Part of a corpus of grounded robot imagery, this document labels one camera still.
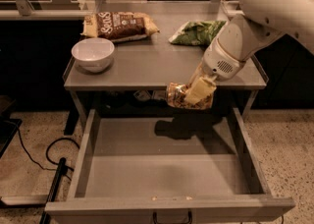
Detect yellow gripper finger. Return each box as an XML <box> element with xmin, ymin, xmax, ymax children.
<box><xmin>184</xmin><ymin>76</ymin><xmax>217</xmax><ymax>105</ymax></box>
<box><xmin>188</xmin><ymin>65</ymin><xmax>202</xmax><ymax>86</ymax></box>

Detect crushed orange soda can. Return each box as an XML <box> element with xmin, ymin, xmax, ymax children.
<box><xmin>166</xmin><ymin>83</ymin><xmax>213</xmax><ymax>110</ymax></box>

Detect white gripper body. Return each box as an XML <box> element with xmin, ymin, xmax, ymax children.
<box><xmin>203</xmin><ymin>36</ymin><xmax>246</xmax><ymax>81</ymax></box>

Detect black drawer handle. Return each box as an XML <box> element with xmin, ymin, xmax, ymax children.
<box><xmin>152</xmin><ymin>211</ymin><xmax>193</xmax><ymax>224</ymax></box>

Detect black metal floor bar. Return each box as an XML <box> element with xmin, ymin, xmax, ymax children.
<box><xmin>39</xmin><ymin>157</ymin><xmax>66</xmax><ymax>224</ymax></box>

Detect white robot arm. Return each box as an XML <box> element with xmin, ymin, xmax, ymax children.
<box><xmin>184</xmin><ymin>0</ymin><xmax>314</xmax><ymax>105</ymax></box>

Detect white horizontal rail pipe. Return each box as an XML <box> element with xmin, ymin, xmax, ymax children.
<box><xmin>0</xmin><ymin>9</ymin><xmax>244</xmax><ymax>22</ymax></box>

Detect white ceramic bowl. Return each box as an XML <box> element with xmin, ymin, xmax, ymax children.
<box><xmin>72</xmin><ymin>37</ymin><xmax>115</xmax><ymax>73</ymax></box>

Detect grey open top drawer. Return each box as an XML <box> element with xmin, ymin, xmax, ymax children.
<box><xmin>46</xmin><ymin>109</ymin><xmax>294</xmax><ymax>224</ymax></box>

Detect black floor cable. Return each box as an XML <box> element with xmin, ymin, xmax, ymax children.
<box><xmin>3</xmin><ymin>119</ymin><xmax>81</xmax><ymax>182</ymax></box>

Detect brown and yellow snack bag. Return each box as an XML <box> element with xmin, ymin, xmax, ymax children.
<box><xmin>81</xmin><ymin>12</ymin><xmax>159</xmax><ymax>43</ymax></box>

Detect grey counter cabinet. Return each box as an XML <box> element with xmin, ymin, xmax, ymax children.
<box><xmin>62</xmin><ymin>1</ymin><xmax>269</xmax><ymax>131</ymax></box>

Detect green chip bag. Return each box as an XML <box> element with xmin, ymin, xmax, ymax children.
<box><xmin>169</xmin><ymin>21</ymin><xmax>226</xmax><ymax>46</ymax></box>

